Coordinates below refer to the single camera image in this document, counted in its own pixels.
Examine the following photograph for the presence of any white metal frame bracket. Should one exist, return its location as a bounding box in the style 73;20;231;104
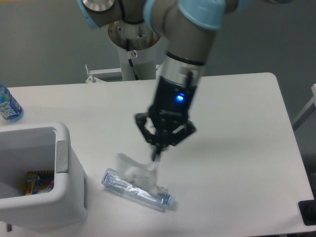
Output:
85;64;122;83

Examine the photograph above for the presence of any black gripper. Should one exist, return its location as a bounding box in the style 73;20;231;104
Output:
134;75;197;161

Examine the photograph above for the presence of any white frame leg right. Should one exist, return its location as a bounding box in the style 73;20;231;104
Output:
292;84;316;131

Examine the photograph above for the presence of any clear plastic bottle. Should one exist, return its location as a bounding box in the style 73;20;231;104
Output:
101;168;176;212

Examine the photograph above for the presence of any black clamp at table edge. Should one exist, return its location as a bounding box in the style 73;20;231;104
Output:
298;199;316;226

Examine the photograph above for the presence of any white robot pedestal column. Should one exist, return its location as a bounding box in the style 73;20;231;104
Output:
118;39;159;81

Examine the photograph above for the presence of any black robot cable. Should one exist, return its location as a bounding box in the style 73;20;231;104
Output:
125;38;139;81

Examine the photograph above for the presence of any white plastic trash can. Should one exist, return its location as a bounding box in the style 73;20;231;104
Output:
0;122;88;229

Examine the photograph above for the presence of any blue labelled water bottle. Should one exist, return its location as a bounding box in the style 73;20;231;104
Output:
0;84;24;122

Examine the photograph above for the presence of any white paper wrapper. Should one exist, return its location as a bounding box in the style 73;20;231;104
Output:
116;153;159;195

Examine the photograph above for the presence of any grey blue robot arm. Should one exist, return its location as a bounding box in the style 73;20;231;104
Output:
78;0;249;161

